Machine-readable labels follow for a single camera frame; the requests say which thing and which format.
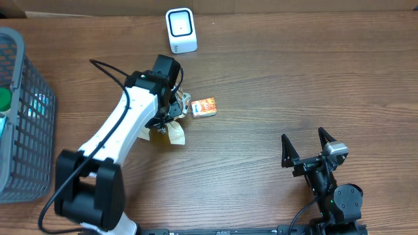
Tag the green bottle cap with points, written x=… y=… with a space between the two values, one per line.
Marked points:
x=5 y=99

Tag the orange tissue pack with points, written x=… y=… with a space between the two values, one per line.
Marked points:
x=204 y=108

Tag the beige dried mushroom bag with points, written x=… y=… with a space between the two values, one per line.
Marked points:
x=171 y=132

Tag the grey plastic shopping basket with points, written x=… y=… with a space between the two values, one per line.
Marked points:
x=27 y=146

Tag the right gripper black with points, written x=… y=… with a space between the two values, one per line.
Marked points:
x=291 y=156

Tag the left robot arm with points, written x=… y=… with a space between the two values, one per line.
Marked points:
x=89 y=187

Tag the teal snack packet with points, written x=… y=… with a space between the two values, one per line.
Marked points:
x=38 y=107

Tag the white barcode scanner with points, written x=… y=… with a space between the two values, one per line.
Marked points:
x=181 y=30

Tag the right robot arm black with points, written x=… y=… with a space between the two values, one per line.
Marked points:
x=339 y=205

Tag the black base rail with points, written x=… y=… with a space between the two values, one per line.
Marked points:
x=222 y=231

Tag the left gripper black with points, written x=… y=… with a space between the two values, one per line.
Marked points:
x=175 y=111

